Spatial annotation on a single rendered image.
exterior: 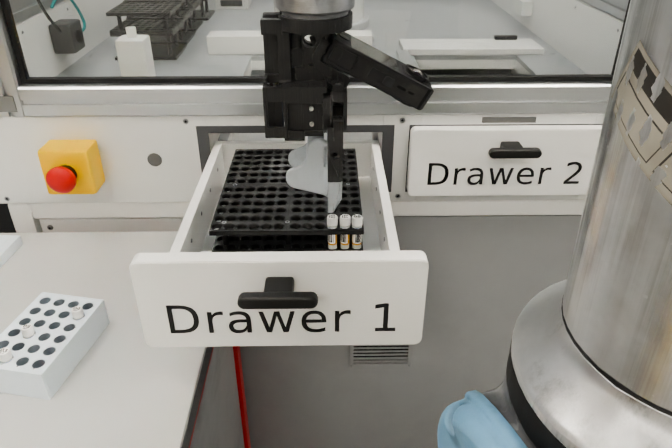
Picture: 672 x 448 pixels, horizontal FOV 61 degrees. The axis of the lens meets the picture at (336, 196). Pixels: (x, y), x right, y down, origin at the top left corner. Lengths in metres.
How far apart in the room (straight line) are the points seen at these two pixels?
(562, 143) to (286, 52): 0.49
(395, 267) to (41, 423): 0.40
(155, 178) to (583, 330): 0.79
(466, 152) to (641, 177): 0.71
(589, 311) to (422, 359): 0.96
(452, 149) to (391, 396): 0.56
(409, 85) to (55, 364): 0.48
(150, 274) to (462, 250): 0.58
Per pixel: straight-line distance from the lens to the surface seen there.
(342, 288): 0.58
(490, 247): 1.01
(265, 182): 0.77
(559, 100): 0.91
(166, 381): 0.70
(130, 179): 0.94
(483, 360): 1.18
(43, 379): 0.70
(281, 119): 0.58
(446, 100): 0.86
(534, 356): 0.23
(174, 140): 0.89
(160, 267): 0.58
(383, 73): 0.56
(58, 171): 0.89
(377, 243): 0.75
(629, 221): 0.18
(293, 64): 0.57
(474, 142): 0.87
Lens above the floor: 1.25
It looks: 29 degrees down
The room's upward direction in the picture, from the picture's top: straight up
